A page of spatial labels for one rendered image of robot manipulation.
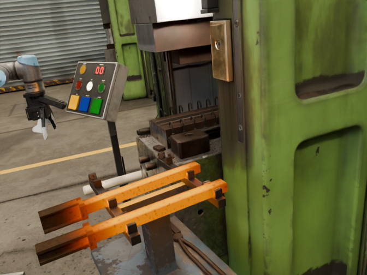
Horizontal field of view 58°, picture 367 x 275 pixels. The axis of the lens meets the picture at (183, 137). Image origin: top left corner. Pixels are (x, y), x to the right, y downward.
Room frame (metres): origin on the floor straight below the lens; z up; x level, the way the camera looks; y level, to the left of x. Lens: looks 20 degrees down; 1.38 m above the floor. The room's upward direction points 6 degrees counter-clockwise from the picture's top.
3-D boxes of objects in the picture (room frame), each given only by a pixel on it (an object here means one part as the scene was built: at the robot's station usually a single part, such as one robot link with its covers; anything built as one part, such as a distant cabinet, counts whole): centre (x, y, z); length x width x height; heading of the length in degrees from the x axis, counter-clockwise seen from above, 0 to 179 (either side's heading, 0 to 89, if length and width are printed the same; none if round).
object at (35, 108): (1.42, 0.62, 1.07); 0.09 x 0.08 x 0.12; 93
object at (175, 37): (1.32, -0.09, 1.32); 0.42 x 0.20 x 0.10; 112
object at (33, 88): (1.42, 0.61, 1.15); 0.08 x 0.08 x 0.05
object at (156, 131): (1.32, -0.09, 0.96); 0.42 x 0.20 x 0.09; 112
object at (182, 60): (1.31, -0.14, 1.24); 0.30 x 0.07 x 0.06; 112
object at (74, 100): (1.71, 0.55, 1.01); 0.07 x 0.05 x 0.07; 47
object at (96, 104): (1.57, 0.40, 1.01); 0.07 x 0.05 x 0.07; 47
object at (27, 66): (1.42, 0.61, 1.23); 0.09 x 0.08 x 0.11; 101
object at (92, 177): (0.84, 0.15, 1.00); 0.23 x 0.06 x 0.02; 118
